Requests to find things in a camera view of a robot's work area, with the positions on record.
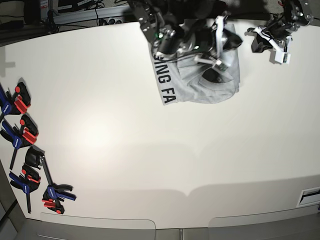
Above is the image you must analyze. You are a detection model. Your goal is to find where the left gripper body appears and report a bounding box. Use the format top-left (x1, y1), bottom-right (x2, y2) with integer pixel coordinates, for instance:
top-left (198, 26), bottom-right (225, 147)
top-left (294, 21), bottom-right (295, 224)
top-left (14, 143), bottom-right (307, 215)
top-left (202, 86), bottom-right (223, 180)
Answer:
top-left (247, 20), bottom-right (293, 53)

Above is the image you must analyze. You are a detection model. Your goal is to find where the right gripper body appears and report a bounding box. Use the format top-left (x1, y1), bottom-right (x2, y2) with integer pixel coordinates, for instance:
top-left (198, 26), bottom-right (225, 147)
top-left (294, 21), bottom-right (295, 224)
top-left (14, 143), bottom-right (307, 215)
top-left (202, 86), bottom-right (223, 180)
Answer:
top-left (182, 15), bottom-right (226, 65)

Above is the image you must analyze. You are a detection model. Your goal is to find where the grey T-shirt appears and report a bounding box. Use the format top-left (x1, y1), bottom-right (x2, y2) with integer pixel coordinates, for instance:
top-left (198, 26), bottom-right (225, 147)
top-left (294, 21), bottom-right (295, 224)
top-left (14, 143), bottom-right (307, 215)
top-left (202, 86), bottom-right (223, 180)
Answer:
top-left (150, 24), bottom-right (240, 105)

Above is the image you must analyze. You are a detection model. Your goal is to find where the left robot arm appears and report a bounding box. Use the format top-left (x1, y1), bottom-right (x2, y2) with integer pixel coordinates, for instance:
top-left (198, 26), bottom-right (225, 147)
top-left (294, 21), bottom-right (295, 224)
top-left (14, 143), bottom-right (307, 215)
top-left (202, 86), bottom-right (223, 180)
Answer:
top-left (247, 0), bottom-right (314, 54)

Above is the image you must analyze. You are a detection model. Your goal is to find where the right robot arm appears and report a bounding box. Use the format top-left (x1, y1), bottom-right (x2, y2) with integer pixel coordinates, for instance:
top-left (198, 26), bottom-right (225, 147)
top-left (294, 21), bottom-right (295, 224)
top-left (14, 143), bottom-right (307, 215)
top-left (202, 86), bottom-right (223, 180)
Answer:
top-left (128, 0), bottom-right (243, 62)

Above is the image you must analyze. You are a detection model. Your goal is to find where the white power strip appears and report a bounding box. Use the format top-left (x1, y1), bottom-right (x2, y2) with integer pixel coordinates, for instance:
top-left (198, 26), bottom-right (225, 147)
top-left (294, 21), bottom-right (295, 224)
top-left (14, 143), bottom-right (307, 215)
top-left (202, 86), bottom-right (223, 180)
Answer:
top-left (97, 17), bottom-right (124, 26)

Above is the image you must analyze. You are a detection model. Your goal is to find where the white label holder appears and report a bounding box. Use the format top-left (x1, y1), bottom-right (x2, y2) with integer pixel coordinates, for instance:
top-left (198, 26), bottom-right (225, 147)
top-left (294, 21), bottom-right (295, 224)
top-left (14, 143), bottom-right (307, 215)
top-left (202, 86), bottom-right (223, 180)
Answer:
top-left (297, 187), bottom-right (320, 208)

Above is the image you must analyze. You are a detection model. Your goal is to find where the blue box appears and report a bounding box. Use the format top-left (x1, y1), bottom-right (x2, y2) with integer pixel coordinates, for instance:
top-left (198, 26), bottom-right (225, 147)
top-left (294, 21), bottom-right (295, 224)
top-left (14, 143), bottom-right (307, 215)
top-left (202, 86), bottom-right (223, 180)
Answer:
top-left (0, 20), bottom-right (24, 31)

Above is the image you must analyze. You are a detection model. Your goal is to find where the blue red bar clamp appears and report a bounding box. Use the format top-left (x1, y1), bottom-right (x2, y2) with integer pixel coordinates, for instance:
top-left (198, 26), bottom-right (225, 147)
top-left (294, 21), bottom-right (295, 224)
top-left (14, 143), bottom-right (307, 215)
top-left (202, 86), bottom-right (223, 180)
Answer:
top-left (0, 78), bottom-right (31, 122)
top-left (9, 163), bottom-right (41, 214)
top-left (0, 114), bottom-right (39, 170)
top-left (25, 147), bottom-right (77, 215)

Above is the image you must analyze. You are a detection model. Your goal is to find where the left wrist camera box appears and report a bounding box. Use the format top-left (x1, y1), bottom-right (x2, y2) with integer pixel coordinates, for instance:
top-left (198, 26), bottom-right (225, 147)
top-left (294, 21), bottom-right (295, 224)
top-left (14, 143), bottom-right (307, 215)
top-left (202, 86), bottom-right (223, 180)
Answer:
top-left (269, 49), bottom-right (291, 65)

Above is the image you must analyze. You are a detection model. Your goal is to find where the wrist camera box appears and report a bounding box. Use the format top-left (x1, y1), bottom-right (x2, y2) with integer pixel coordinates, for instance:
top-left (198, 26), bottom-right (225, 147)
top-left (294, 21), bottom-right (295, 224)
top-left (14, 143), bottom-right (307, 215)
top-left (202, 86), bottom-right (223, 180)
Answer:
top-left (269, 49), bottom-right (291, 65)
top-left (212, 59), bottom-right (230, 73)

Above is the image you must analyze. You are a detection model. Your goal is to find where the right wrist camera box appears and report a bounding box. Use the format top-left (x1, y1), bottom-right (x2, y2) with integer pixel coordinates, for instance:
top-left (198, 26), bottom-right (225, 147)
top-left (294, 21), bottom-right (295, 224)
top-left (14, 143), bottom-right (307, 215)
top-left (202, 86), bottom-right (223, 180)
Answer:
top-left (212, 59), bottom-right (230, 73)

